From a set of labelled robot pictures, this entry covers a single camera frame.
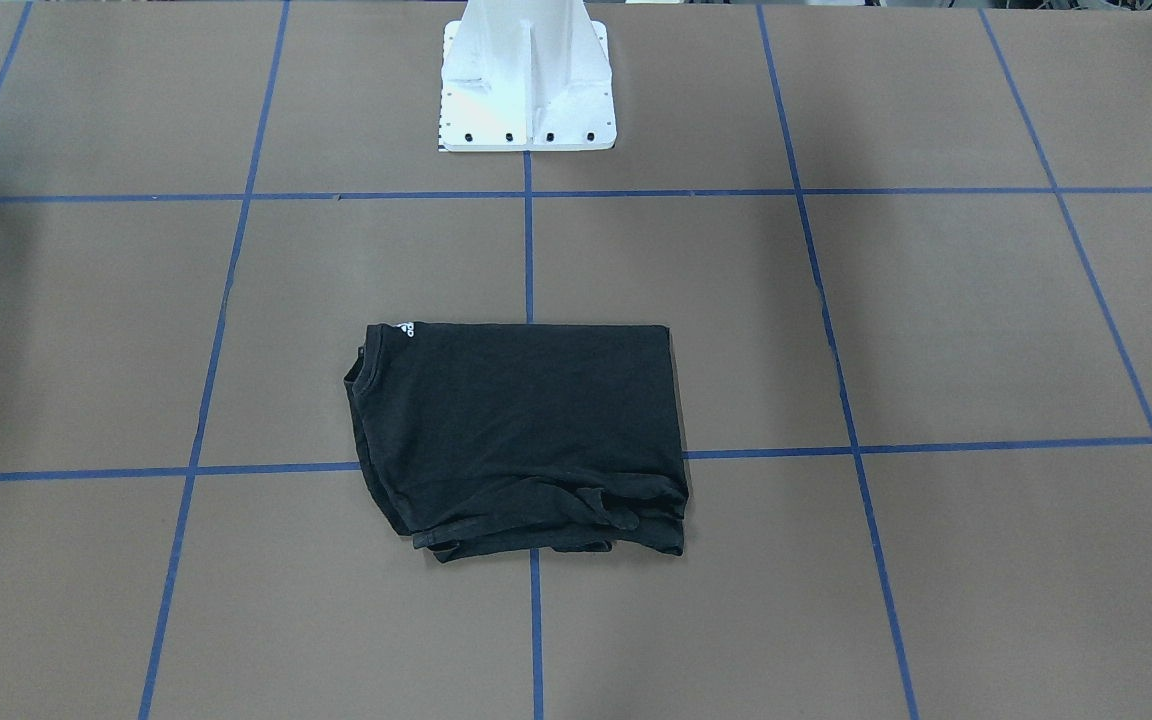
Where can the black graphic t-shirt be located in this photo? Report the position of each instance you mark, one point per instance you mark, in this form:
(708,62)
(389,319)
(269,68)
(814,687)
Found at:
(475,439)

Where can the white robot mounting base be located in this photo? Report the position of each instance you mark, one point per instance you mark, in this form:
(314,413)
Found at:
(526,76)

